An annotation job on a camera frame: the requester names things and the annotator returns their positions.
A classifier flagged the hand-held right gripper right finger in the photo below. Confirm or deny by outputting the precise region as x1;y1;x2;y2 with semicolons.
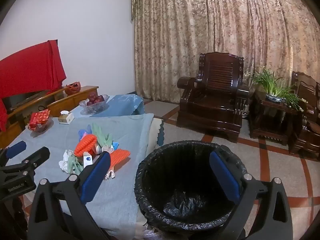
209;151;293;240

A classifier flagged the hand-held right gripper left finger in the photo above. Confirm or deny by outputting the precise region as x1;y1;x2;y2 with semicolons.
27;151;112;240

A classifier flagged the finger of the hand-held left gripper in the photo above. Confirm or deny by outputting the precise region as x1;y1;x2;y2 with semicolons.
0;141;27;167
0;146;50;183

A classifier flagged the white box with blue label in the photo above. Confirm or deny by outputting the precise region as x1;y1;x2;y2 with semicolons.
82;151;93;168

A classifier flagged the green rubber glove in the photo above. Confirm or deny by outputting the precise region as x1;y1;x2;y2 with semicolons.
91;123;115;153
66;155;84;176

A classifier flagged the white tissue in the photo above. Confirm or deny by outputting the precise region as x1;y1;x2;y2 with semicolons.
59;149;75;173

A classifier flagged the orange ribbed wrapper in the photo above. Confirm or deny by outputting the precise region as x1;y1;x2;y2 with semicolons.
108;149;131;174
74;133;98;157

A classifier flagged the black trash bin with bag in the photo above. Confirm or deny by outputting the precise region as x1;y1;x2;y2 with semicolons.
134;140;253;233

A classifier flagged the glass dish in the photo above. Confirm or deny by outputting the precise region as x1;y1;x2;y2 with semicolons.
27;116;54;133

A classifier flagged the light blue tablecloth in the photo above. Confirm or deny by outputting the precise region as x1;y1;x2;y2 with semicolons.
5;113;154;238

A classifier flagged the red patterned packet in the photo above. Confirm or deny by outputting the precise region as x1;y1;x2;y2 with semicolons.
29;110;51;129

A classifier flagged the small beige box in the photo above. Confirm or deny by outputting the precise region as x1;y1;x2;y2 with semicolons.
59;113;74;125

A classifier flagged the black television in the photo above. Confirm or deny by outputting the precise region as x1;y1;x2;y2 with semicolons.
2;91;48;116

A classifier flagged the clear bag of red fruit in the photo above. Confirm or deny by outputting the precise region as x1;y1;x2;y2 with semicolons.
79;94;110;115

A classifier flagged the dark wooden side table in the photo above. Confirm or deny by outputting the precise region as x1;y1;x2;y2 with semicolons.
249;90;304;146

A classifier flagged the wooden cabinet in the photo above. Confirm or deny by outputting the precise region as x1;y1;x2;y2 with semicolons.
0;86;99;149

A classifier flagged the white scalloped table cover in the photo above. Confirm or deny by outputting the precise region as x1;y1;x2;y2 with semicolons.
136;117;165;240

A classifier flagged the red woven basket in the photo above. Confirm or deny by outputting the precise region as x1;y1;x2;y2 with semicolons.
65;81;82;96

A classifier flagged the dark wooden armchair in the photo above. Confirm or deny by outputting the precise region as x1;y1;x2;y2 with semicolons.
287;71;320;161
176;52;250;143

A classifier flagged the red cloth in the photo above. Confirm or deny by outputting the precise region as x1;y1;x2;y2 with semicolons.
0;39;67;132

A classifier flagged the potted green plant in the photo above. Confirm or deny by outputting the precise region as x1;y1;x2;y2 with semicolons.
246;66;308;112

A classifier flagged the beige floral curtain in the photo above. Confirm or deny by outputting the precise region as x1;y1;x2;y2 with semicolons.
131;0;320;107

